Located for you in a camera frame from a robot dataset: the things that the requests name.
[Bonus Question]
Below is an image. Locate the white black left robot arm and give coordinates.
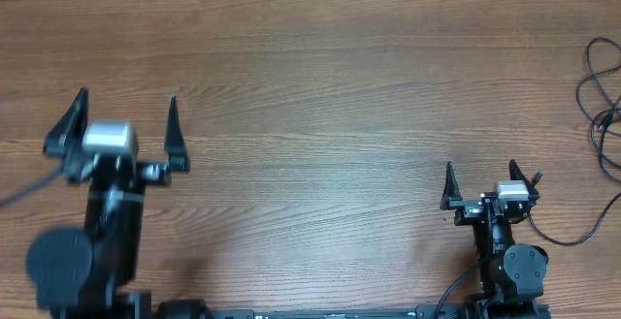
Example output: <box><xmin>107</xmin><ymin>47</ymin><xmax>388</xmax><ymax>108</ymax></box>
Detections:
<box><xmin>25</xmin><ymin>88</ymin><xmax>190</xmax><ymax>318</ymax></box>

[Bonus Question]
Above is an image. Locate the black left camera cable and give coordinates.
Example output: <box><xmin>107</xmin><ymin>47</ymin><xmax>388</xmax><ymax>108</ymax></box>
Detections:
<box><xmin>0</xmin><ymin>166</ymin><xmax>67</xmax><ymax>209</ymax></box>

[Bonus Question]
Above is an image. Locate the black right camera cable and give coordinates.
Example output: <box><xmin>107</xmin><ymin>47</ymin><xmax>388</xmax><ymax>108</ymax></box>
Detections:
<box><xmin>434</xmin><ymin>255</ymin><xmax>491</xmax><ymax>319</ymax></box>

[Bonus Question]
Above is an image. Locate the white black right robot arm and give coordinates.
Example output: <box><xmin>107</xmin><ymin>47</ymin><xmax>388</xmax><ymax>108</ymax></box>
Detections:
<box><xmin>433</xmin><ymin>160</ymin><xmax>550</xmax><ymax>318</ymax></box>

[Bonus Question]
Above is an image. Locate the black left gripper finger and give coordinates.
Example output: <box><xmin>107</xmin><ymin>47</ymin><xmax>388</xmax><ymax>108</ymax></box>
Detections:
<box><xmin>164</xmin><ymin>94</ymin><xmax>190</xmax><ymax>173</ymax></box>
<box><xmin>43</xmin><ymin>87</ymin><xmax>88</xmax><ymax>158</ymax></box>

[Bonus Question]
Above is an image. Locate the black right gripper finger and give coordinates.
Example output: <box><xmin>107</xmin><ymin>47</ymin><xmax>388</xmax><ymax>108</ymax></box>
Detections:
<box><xmin>440</xmin><ymin>161</ymin><xmax>462</xmax><ymax>210</ymax></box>
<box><xmin>508</xmin><ymin>159</ymin><xmax>542</xmax><ymax>203</ymax></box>

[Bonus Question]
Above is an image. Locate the black camera cable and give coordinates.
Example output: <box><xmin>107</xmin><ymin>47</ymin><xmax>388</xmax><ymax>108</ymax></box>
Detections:
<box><xmin>434</xmin><ymin>255</ymin><xmax>491</xmax><ymax>319</ymax></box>
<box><xmin>0</xmin><ymin>166</ymin><xmax>67</xmax><ymax>209</ymax></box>

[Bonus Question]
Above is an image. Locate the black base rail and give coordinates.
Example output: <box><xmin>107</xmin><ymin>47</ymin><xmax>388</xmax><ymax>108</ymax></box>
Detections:
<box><xmin>152</xmin><ymin>300</ymin><xmax>551</xmax><ymax>319</ymax></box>

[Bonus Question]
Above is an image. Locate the black cable bundle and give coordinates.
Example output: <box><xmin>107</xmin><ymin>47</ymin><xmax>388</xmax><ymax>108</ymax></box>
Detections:
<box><xmin>526</xmin><ymin>36</ymin><xmax>621</xmax><ymax>247</ymax></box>

